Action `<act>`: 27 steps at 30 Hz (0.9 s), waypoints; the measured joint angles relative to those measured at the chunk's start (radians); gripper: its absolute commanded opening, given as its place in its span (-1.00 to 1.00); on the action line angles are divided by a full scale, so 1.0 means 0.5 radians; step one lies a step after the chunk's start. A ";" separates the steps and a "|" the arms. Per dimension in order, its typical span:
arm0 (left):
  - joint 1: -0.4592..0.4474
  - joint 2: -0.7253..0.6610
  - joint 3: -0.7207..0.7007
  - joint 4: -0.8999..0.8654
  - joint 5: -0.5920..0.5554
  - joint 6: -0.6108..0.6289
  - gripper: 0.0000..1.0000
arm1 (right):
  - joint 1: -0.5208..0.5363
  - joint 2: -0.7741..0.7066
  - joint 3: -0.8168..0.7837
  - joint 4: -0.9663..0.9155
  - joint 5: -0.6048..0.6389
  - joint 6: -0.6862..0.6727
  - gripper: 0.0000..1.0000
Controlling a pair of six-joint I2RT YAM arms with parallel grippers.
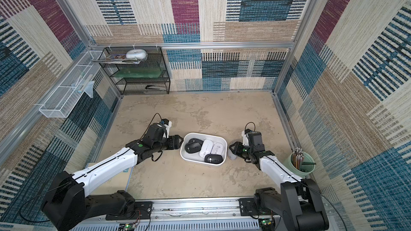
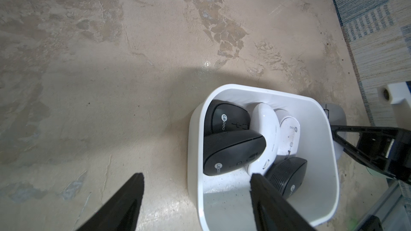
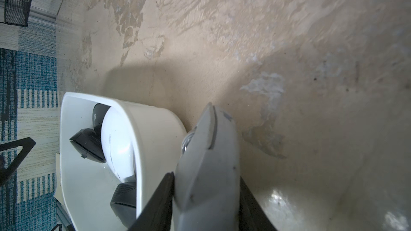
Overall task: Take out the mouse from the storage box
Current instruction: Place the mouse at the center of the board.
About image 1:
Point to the white wire wall basket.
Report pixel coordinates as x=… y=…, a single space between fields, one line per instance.
x=78 y=81

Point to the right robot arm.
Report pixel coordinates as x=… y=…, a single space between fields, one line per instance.
x=299 y=203

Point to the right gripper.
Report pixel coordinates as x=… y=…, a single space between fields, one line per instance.
x=241 y=150

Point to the matte white mouse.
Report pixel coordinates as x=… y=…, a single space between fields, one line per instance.
x=218 y=149

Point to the magazine on shelf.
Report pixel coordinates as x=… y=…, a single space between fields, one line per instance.
x=117 y=59

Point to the white round device on shelf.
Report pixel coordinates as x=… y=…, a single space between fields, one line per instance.
x=137 y=55

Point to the glossy white mouse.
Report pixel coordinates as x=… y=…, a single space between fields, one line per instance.
x=206 y=148

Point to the black Lecoo mouse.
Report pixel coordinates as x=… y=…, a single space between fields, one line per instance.
x=213 y=159

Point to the black wire shelf rack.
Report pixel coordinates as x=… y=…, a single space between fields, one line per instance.
x=134 y=86

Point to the green pencil cup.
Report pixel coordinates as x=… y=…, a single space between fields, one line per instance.
x=301 y=165

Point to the green mat on shelf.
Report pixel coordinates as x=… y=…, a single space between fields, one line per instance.
x=138 y=73

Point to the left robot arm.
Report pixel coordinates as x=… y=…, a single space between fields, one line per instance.
x=69 y=200

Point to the grey speckled mouse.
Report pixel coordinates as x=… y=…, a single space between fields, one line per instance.
x=231 y=155

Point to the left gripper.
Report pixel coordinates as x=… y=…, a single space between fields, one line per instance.
x=177 y=145

